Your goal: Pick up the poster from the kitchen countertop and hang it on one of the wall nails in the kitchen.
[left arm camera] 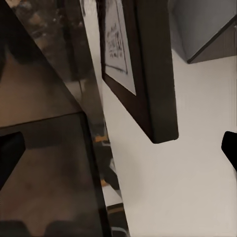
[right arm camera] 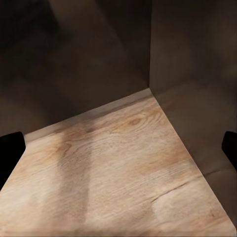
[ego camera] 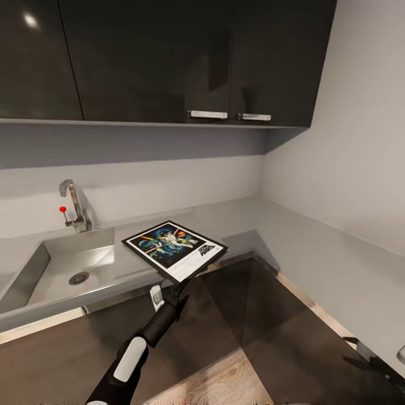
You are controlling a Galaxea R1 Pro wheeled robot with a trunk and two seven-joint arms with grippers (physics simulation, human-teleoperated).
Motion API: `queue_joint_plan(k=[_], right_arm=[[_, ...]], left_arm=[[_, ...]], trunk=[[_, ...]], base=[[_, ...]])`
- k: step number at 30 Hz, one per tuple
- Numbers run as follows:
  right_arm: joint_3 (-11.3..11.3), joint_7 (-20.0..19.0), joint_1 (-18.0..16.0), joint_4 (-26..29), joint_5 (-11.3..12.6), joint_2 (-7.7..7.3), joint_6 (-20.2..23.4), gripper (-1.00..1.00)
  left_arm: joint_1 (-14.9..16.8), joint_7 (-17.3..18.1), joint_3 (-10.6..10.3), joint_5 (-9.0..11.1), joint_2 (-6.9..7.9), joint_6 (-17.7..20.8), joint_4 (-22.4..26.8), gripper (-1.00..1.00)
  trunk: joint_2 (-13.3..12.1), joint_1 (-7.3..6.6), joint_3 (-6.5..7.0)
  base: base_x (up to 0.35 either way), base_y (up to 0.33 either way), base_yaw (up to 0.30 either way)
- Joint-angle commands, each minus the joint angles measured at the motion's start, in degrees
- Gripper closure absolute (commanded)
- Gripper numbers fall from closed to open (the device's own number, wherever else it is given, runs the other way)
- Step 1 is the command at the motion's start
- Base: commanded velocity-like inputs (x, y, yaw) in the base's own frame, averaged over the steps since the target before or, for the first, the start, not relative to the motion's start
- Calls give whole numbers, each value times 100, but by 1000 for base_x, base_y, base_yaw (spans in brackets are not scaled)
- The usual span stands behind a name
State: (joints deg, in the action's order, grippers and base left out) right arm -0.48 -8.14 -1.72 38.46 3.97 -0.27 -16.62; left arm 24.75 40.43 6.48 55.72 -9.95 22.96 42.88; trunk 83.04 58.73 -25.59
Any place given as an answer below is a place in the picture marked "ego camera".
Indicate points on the drop in sink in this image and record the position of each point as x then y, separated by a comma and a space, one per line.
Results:
62, 267

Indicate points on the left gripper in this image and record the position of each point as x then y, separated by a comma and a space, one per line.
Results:
172, 307

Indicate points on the cabinet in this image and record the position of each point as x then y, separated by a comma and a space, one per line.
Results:
37, 81
253, 64

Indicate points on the poster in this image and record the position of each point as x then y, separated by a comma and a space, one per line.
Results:
175, 251

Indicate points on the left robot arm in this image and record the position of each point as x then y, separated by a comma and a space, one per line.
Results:
118, 384

